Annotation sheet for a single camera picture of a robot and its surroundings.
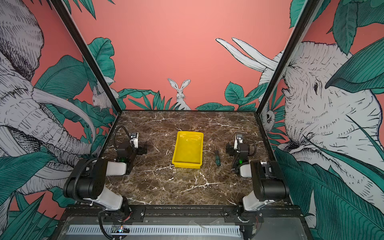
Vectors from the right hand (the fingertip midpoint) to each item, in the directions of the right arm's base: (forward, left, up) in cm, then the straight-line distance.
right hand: (235, 139), depth 94 cm
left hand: (0, +62, +1) cm, 62 cm away
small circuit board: (-47, +61, -7) cm, 77 cm away
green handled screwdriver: (-9, +11, -6) cm, 15 cm away
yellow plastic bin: (-4, +31, -8) cm, 32 cm away
